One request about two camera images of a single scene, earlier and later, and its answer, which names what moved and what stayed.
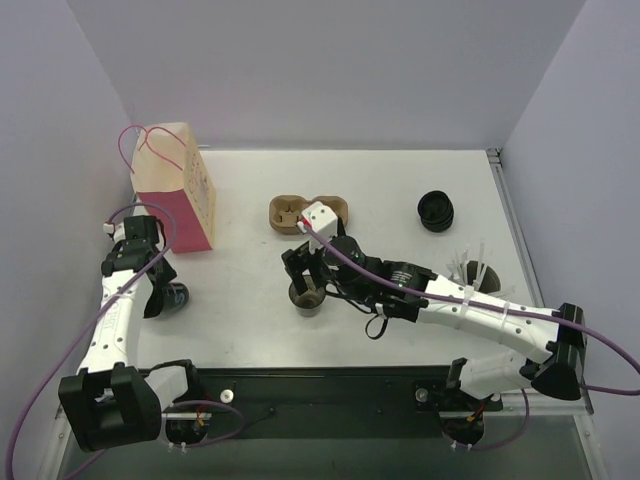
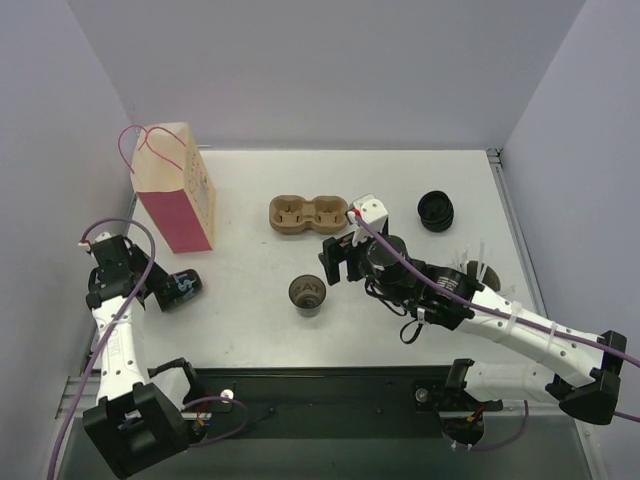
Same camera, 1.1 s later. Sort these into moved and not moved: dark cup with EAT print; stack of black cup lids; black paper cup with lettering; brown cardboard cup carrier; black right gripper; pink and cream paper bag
Moved: black right gripper; black paper cup with lettering
Not moved: brown cardboard cup carrier; pink and cream paper bag; stack of black cup lids; dark cup with EAT print
